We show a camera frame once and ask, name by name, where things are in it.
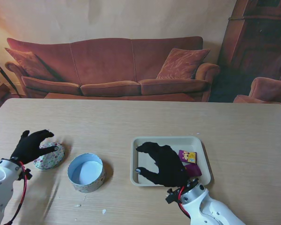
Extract polka dot round box lid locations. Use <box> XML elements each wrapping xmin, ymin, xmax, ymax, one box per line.
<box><xmin>33</xmin><ymin>142</ymin><xmax>66</xmax><ymax>171</ymax></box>

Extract round polka dot cookie box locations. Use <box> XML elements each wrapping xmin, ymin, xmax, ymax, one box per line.
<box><xmin>67</xmin><ymin>153</ymin><xmax>106</xmax><ymax>194</ymax></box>

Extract red left wrist cable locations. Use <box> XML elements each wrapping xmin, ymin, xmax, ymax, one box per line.
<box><xmin>3</xmin><ymin>161</ymin><xmax>27</xmax><ymax>225</ymax></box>

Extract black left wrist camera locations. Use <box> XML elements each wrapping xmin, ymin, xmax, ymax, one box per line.
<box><xmin>16</xmin><ymin>167</ymin><xmax>32</xmax><ymax>181</ymax></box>

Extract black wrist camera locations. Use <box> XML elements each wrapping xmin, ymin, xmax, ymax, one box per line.
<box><xmin>16</xmin><ymin>167</ymin><xmax>32</xmax><ymax>181</ymax></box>
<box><xmin>165</xmin><ymin>188</ymin><xmax>181</xmax><ymax>204</ymax></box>

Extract dark wooden cabinet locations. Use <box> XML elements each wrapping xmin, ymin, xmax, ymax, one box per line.
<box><xmin>221</xmin><ymin>0</ymin><xmax>281</xmax><ymax>78</ymax></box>

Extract plain purple snack packet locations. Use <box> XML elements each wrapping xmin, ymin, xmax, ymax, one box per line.
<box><xmin>184</xmin><ymin>163</ymin><xmax>202</xmax><ymax>178</ymax></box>

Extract red brown armchair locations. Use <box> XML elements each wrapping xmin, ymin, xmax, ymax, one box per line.
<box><xmin>233</xmin><ymin>76</ymin><xmax>281</xmax><ymax>104</ymax></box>

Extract red brown three-seat sofa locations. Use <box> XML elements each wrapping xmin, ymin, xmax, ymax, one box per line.
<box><xmin>5</xmin><ymin>36</ymin><xmax>220</xmax><ymax>102</ymax></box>

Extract beige rectangular tray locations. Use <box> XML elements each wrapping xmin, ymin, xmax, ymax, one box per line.
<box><xmin>130</xmin><ymin>135</ymin><xmax>213</xmax><ymax>188</ymax></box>

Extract purple printed snack packet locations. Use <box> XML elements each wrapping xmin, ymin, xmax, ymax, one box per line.
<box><xmin>178</xmin><ymin>150</ymin><xmax>198</xmax><ymax>164</ymax></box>

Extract patterned orange sofa cushion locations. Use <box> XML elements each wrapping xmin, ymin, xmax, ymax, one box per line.
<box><xmin>156</xmin><ymin>48</ymin><xmax>211</xmax><ymax>80</ymax></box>

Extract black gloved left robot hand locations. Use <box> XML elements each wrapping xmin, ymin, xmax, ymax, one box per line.
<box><xmin>10</xmin><ymin>129</ymin><xmax>55</xmax><ymax>166</ymax></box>

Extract red wrist cable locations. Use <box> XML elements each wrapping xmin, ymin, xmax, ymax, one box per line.
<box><xmin>3</xmin><ymin>161</ymin><xmax>27</xmax><ymax>225</ymax></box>
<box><xmin>177</xmin><ymin>186</ymin><xmax>192</xmax><ymax>220</ymax></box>

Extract red right wrist cable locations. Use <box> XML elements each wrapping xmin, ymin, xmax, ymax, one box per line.
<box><xmin>177</xmin><ymin>186</ymin><xmax>192</xmax><ymax>220</ymax></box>

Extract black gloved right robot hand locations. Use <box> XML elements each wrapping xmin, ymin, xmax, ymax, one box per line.
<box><xmin>135</xmin><ymin>141</ymin><xmax>190</xmax><ymax>188</ymax></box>

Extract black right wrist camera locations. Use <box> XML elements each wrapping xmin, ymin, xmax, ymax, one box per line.
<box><xmin>165</xmin><ymin>188</ymin><xmax>181</xmax><ymax>204</ymax></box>

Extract plain red brown sofa cushion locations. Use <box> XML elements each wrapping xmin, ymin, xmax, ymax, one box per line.
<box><xmin>5</xmin><ymin>48</ymin><xmax>53</xmax><ymax>79</ymax></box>

